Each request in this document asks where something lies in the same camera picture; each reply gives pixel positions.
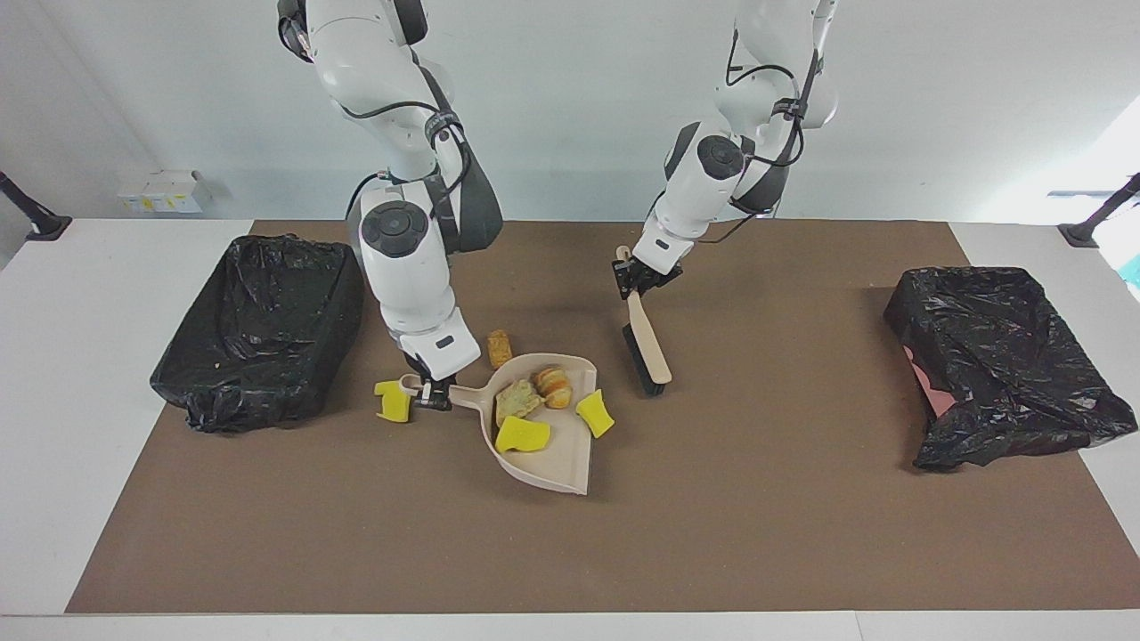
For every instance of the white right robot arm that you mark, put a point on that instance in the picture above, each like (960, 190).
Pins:
(405, 267)

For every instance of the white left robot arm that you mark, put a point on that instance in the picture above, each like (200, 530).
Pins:
(704, 187)

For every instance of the brown table mat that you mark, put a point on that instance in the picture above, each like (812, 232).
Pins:
(445, 534)

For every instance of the black bag lined bin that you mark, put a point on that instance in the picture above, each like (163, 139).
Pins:
(258, 329)

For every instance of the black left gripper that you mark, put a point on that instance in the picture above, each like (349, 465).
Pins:
(655, 276)

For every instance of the white wall box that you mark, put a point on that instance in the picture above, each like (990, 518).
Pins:
(165, 191)

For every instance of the small yellow sponge piece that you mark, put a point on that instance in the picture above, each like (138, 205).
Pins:
(595, 414)

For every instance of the pink plastic bin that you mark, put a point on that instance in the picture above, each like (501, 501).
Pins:
(931, 387)

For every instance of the striped croissant piece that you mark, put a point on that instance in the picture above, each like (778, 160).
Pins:
(554, 387)

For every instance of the crumpled black trash bag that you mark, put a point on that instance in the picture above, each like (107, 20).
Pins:
(1006, 356)

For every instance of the notched yellow sponge piece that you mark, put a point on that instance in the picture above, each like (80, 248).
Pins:
(390, 405)

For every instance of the brown fried roll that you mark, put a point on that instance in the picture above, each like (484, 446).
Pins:
(500, 347)

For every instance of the black camera stand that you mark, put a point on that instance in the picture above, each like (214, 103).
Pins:
(1095, 218)
(36, 218)

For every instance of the beige hand brush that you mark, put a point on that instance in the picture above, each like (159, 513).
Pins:
(655, 352)

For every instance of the wide yellow sponge piece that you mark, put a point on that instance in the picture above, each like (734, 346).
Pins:
(522, 435)

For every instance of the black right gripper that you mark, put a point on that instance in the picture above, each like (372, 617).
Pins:
(436, 383)

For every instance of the beige plastic dustpan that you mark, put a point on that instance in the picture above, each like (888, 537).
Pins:
(557, 463)

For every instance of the pale bread chunk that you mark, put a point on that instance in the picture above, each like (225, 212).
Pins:
(517, 401)

